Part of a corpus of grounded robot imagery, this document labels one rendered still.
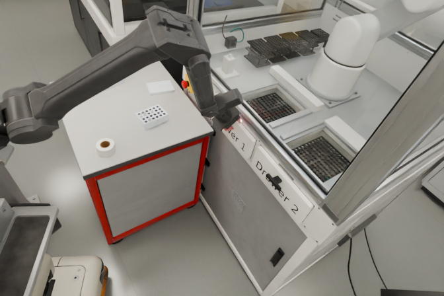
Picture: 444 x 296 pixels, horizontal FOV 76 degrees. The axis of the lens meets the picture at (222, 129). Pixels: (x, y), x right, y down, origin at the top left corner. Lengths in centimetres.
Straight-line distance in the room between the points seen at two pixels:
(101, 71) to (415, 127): 63
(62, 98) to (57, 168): 164
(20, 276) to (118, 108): 87
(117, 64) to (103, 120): 85
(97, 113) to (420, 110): 121
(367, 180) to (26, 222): 82
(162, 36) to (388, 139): 54
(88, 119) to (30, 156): 104
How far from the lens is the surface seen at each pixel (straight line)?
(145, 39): 52
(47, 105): 65
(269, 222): 130
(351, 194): 87
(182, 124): 134
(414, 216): 261
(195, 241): 186
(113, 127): 134
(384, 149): 76
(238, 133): 116
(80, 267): 156
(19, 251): 78
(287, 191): 104
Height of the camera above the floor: 171
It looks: 45 degrees down
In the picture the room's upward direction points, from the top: 12 degrees clockwise
